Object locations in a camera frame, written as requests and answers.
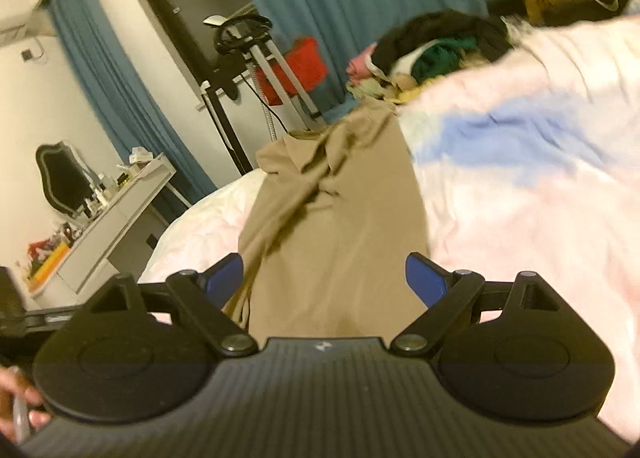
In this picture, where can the white vanity desk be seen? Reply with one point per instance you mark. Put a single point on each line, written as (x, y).
(118, 241)

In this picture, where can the garment steamer stand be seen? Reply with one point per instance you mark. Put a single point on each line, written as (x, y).
(249, 34)

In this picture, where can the person left hand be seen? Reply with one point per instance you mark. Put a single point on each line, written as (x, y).
(21, 405)

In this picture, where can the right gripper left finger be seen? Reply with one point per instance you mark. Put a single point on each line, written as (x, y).
(200, 297)

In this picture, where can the cosmetics on desk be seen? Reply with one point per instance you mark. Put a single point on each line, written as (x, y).
(42, 257)

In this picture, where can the tan t-shirt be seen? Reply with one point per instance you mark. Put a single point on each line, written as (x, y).
(325, 244)

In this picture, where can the wavy black vanity mirror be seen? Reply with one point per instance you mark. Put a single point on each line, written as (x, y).
(68, 183)

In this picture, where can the pastel tie-dye duvet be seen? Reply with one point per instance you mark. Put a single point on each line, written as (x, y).
(528, 163)

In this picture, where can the blue curtain left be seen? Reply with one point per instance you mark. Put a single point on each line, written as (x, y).
(125, 109)

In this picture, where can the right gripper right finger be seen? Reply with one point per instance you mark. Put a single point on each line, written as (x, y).
(449, 298)

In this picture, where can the pile of mixed clothes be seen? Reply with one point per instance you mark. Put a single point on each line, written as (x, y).
(427, 48)

